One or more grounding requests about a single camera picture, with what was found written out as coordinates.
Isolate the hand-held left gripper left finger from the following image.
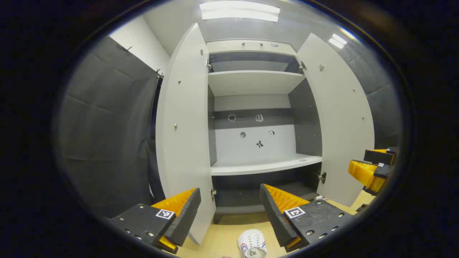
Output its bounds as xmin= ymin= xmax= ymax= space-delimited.
xmin=108 ymin=187 xmax=202 ymax=255

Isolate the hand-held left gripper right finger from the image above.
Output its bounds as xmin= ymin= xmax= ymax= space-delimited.
xmin=260 ymin=183 xmax=355 ymax=253

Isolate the white canvas shoe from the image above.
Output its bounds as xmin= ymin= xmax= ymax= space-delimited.
xmin=237 ymin=229 xmax=268 ymax=258

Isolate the white shoe cabinet door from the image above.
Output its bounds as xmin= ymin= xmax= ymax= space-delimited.
xmin=155 ymin=22 xmax=217 ymax=246
xmin=295 ymin=33 xmax=375 ymax=207

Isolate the white shoe cabinet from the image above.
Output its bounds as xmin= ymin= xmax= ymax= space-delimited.
xmin=205 ymin=39 xmax=323 ymax=224

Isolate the black backdrop cloth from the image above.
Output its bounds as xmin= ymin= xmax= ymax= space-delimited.
xmin=57 ymin=36 xmax=162 ymax=219

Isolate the small ceiling light panel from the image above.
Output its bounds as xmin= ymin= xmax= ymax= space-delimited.
xmin=328 ymin=33 xmax=347 ymax=49

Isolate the large ceiling light panel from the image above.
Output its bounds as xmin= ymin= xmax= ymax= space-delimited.
xmin=200 ymin=1 xmax=281 ymax=23

